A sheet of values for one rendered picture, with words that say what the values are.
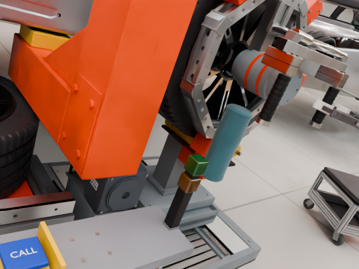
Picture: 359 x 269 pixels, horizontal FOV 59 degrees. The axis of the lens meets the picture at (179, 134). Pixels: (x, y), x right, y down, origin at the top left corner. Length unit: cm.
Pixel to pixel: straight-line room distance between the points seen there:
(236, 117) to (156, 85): 34
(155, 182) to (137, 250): 70
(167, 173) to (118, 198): 33
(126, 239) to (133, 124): 27
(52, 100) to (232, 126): 53
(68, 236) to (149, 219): 22
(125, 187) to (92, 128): 43
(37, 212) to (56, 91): 32
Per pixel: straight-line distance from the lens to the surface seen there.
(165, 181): 141
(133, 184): 114
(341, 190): 224
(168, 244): 82
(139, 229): 82
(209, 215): 156
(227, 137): 103
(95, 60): 75
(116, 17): 70
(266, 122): 92
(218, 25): 96
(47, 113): 98
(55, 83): 94
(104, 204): 114
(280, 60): 90
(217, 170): 107
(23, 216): 92
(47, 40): 118
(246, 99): 139
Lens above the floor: 97
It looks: 21 degrees down
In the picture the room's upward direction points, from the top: 21 degrees clockwise
